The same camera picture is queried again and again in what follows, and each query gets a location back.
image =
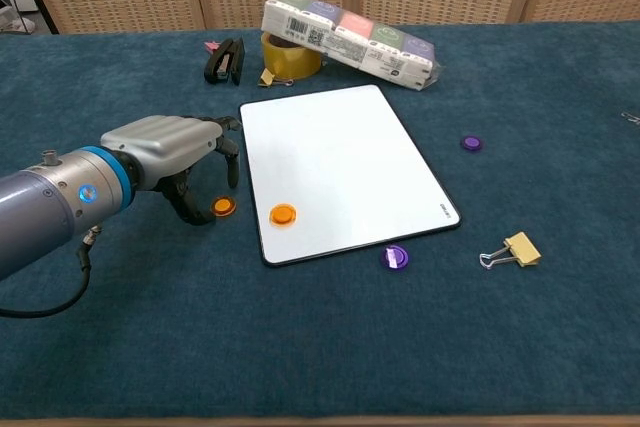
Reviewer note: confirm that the purple round magnet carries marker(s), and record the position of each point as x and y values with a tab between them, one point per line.
472	142
395	257

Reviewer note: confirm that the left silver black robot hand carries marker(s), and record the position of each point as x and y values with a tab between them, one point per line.
160	147

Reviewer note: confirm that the pink binder clip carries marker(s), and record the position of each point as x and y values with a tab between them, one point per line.
212	45

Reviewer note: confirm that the black stapler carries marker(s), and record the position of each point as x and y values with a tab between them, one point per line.
225	62

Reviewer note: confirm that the pocket tissue multipack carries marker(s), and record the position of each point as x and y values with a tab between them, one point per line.
350	42

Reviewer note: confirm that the silver paper clip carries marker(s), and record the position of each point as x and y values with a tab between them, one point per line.
632	117

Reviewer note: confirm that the yellow tape roll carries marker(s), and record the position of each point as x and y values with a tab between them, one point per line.
290	62

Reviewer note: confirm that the large tan binder clip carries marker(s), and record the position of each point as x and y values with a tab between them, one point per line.
522	249

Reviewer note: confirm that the orange round magnet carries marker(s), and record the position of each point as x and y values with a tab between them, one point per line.
223	207
283	215

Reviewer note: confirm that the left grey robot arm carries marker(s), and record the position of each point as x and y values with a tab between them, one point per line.
45	207

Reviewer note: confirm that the small tan binder clip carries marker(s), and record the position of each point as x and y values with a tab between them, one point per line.
266	78

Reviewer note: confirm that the blue felt table mat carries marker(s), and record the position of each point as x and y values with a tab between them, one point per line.
150	337

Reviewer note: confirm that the white magnetic board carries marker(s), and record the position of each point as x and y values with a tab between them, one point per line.
345	167

